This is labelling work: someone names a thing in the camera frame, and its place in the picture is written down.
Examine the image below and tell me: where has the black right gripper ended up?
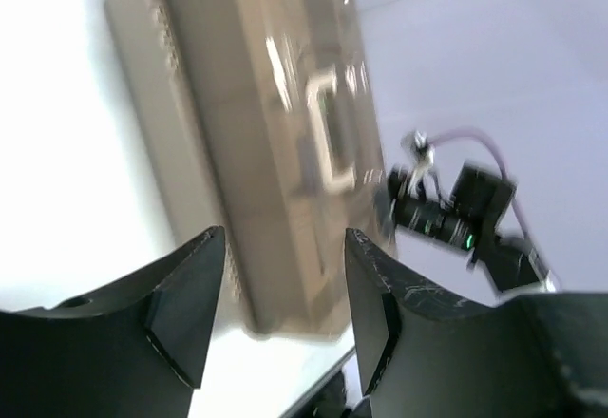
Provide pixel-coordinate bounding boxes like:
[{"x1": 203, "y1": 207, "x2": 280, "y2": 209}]
[{"x1": 374, "y1": 167, "x2": 456, "y2": 242}]

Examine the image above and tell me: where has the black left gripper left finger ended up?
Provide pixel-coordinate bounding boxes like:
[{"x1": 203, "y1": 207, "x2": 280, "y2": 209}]
[{"x1": 1, "y1": 226, "x2": 225, "y2": 418}]

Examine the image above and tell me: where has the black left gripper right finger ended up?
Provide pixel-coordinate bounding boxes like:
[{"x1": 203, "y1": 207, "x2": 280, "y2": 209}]
[{"x1": 344, "y1": 229, "x2": 607, "y2": 418}]

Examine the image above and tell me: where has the beige toolbox with clear lid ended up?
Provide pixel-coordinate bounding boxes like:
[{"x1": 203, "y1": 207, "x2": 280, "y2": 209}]
[{"x1": 105, "y1": 0, "x2": 394, "y2": 338}]

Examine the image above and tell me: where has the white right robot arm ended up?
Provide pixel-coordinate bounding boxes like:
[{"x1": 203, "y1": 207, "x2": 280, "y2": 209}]
[{"x1": 373, "y1": 163, "x2": 559, "y2": 295}]

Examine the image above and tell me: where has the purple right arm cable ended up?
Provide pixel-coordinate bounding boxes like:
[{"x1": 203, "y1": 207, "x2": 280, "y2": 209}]
[{"x1": 429, "y1": 126, "x2": 533, "y2": 238}]

